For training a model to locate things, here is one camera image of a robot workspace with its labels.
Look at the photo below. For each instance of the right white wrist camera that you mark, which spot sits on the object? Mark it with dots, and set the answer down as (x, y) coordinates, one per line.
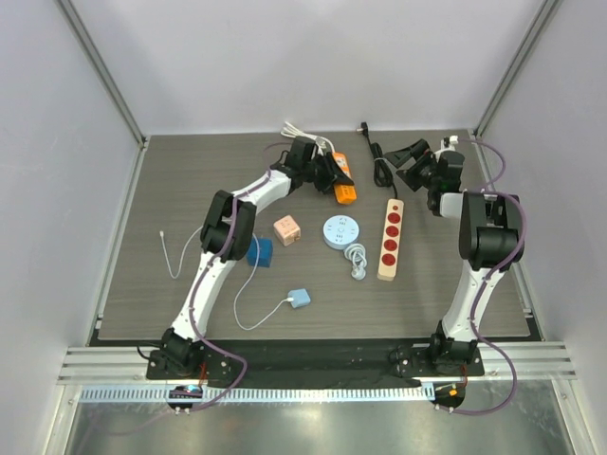
(449, 143)

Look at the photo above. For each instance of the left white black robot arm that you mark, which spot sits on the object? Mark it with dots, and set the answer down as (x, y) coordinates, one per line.
(225, 237)

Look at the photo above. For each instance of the blue cube socket adapter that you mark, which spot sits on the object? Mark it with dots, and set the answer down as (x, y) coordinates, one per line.
(260, 252)

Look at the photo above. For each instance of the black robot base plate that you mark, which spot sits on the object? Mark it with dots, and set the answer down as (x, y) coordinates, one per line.
(307, 364)

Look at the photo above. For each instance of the light blue round power socket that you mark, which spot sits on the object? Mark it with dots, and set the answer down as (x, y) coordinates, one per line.
(341, 233)

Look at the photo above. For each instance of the white slotted cable duct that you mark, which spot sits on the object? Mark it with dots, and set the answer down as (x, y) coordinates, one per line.
(173, 394)

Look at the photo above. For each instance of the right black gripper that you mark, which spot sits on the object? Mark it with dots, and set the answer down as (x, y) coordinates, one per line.
(416, 159)

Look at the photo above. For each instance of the beige cube socket adapter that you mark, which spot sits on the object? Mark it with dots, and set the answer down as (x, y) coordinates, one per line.
(287, 230)

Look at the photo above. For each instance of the light blue charger plug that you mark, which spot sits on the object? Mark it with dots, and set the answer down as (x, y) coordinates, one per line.
(298, 298)

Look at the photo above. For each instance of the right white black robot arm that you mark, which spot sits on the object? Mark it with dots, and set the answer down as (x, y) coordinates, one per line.
(492, 227)

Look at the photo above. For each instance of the orange power strip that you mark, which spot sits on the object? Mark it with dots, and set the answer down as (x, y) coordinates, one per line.
(345, 195)

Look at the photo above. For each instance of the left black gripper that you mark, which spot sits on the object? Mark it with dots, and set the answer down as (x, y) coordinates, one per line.
(332, 172)

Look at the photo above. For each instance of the beige power strip red sockets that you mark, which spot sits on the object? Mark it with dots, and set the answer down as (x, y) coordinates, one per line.
(390, 242)

